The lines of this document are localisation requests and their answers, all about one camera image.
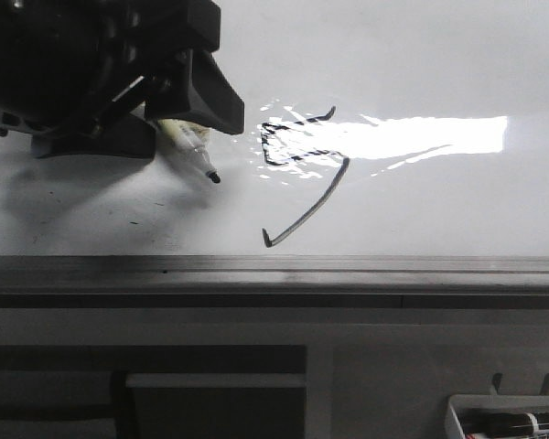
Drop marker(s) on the white whiteboard with metal frame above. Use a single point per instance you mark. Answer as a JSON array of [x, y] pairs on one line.
[[385, 142]]

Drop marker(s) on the white whiteboard marker pen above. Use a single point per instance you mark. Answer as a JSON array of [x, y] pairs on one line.
[[188, 141]]

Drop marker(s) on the white plastic marker tray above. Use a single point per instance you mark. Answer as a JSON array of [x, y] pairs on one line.
[[462, 405]]

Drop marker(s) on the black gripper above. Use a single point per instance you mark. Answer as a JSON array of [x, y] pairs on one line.
[[71, 67]]

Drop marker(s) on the dark box under whiteboard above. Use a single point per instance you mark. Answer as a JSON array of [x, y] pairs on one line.
[[219, 405]]

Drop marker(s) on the black marker in tray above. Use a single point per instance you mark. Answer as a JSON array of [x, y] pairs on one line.
[[505, 424]]

